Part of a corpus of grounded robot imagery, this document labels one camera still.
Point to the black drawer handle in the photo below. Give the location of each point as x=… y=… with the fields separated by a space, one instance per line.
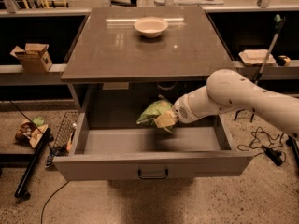
x=153 y=176

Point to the green jalapeno chip bag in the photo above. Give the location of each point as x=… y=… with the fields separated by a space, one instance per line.
x=153 y=111

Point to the yellow tape measure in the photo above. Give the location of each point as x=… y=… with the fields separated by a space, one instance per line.
x=283 y=60

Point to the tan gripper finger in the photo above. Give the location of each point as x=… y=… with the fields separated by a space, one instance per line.
x=167 y=119

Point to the brown snack bag on floor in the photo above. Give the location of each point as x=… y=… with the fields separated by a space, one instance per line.
x=31 y=131

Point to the reacher grabber tool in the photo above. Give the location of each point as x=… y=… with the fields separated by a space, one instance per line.
x=279 y=25

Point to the open cardboard box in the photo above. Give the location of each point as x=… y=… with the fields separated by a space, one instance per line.
x=34 y=58

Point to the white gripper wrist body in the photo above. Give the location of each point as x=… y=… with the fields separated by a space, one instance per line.
x=182 y=110

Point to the wire mesh basket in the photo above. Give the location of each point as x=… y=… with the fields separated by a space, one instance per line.
x=64 y=138

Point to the white paper bowl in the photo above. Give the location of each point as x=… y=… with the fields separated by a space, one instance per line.
x=150 y=27

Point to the grey drawer cabinet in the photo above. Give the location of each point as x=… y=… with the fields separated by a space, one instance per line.
x=110 y=49

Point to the black pole right floor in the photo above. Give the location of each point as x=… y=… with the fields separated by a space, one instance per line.
x=292 y=143

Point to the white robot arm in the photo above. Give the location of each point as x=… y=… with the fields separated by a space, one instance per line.
x=226 y=90

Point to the black pole on floor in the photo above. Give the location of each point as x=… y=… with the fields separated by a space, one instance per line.
x=21 y=191

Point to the open grey top drawer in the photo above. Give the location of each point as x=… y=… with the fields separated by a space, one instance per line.
x=109 y=145

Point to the white foam takeout container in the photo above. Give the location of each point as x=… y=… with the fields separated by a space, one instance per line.
x=252 y=57

